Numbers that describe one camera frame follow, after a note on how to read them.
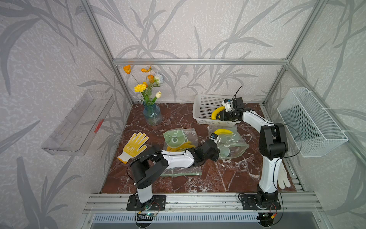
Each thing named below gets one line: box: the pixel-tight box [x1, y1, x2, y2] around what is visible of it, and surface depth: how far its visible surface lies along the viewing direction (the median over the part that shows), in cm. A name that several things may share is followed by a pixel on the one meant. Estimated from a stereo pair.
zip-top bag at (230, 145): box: [207, 124, 250, 159], surface depth 92 cm
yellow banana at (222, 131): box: [213, 128, 233, 136], surface depth 98 cm
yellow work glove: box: [117, 132, 150, 165], surface depth 100 cm
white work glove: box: [276, 159, 292, 190], surface depth 84 cm
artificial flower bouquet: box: [122, 64, 164, 106], surface depth 96 cm
